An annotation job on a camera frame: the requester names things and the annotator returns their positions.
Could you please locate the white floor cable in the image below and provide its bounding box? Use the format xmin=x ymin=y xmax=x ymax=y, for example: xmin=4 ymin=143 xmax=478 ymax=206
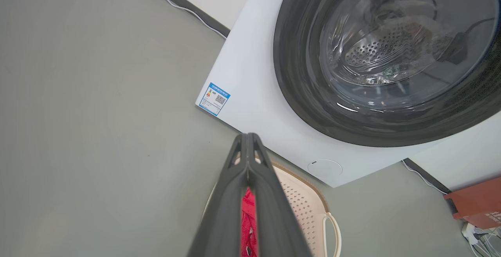
xmin=126 ymin=0 xmax=228 ymax=39
xmin=401 ymin=160 xmax=451 ymax=195

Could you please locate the red-brown box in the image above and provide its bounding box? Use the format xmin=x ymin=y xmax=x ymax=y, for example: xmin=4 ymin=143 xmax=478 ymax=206
xmin=443 ymin=177 xmax=501 ymax=230

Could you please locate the round white filter cover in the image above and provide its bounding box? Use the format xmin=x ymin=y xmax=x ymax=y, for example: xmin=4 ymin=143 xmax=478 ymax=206
xmin=307 ymin=159 xmax=343 ymax=181

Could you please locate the round black glass washer door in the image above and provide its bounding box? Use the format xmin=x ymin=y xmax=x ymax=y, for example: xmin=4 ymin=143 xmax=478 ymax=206
xmin=273 ymin=0 xmax=501 ymax=148

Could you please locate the white front-load washing machine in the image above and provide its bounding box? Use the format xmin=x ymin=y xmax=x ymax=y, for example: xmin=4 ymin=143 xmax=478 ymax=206
xmin=195 ymin=0 xmax=501 ymax=188

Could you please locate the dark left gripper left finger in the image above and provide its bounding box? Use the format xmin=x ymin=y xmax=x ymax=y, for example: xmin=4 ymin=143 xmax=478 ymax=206
xmin=187 ymin=133 xmax=249 ymax=257

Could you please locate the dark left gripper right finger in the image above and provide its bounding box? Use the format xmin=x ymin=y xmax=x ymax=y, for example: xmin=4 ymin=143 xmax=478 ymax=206
xmin=247 ymin=133 xmax=313 ymax=257

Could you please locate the red and white garment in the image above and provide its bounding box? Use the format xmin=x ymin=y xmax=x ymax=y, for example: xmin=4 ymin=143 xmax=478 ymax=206
xmin=240 ymin=186 xmax=259 ymax=257

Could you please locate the white power strip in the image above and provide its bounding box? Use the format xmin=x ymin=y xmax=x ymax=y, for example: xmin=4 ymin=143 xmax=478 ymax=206
xmin=461 ymin=222 xmax=490 ymax=246

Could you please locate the blue energy label sticker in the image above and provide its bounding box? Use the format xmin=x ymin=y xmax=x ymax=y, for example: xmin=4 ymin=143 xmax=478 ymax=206
xmin=198 ymin=82 xmax=231 ymax=116

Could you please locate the beige perforated laundry basket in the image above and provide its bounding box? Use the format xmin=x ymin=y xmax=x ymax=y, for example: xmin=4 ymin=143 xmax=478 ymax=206
xmin=203 ymin=160 xmax=342 ymax=257

